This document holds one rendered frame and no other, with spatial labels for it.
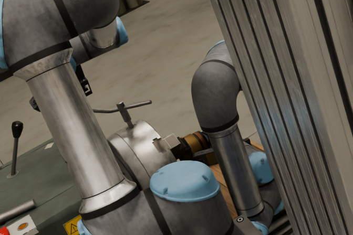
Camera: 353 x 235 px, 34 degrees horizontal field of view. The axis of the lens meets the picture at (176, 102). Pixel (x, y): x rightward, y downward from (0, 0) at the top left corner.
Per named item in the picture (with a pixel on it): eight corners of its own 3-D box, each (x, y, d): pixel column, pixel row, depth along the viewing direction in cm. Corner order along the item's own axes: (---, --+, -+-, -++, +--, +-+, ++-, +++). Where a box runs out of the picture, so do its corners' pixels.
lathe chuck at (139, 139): (180, 240, 166) (136, 148, 156) (142, 203, 195) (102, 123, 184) (207, 223, 169) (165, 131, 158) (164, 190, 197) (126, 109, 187)
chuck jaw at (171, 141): (161, 171, 173) (161, 155, 163) (152, 158, 175) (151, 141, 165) (191, 152, 176) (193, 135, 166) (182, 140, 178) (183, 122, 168)
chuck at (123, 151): (170, 247, 165) (125, 155, 155) (133, 209, 194) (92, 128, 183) (180, 240, 166) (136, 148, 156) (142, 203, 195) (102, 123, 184)
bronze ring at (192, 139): (180, 147, 174) (205, 131, 176) (167, 139, 182) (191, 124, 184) (191, 172, 177) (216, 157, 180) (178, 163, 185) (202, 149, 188)
